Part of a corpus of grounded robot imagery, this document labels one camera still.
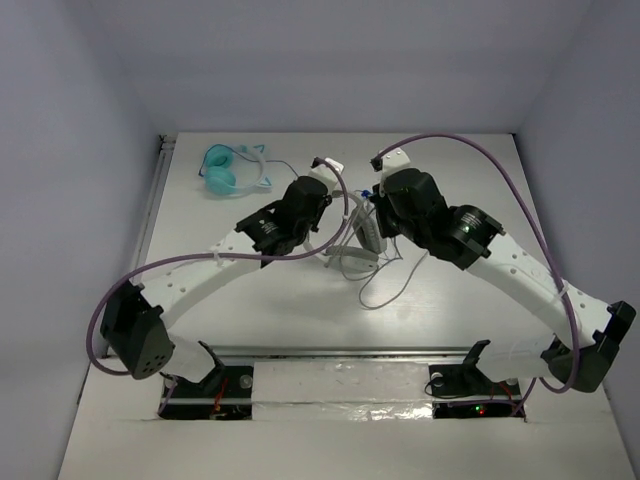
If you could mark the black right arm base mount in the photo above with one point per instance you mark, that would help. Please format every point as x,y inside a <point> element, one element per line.
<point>461,391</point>

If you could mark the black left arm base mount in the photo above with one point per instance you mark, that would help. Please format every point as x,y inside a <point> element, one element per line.
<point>224,394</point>

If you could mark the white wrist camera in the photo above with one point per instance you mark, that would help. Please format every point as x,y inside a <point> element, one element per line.
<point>325,170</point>
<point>391,162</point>

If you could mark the aluminium rail at table front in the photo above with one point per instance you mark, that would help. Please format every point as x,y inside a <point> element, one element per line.
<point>351,352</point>

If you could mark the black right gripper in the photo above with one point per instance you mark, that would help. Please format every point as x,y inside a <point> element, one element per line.
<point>381,200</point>

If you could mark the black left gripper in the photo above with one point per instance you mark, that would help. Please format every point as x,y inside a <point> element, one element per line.
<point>322,206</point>

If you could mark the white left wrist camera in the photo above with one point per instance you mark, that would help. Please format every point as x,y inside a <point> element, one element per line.
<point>325,170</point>

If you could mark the teal cat-ear headphones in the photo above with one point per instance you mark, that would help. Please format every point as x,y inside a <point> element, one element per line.
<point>220,180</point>

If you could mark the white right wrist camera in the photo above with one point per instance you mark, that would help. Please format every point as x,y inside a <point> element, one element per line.
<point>391,162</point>

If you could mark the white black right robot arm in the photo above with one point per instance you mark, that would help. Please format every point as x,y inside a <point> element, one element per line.
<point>585,333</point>

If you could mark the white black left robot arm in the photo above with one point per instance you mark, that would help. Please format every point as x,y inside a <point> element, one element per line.
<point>138,318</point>

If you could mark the white over-ear headphones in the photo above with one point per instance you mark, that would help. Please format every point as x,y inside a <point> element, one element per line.
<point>360,251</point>

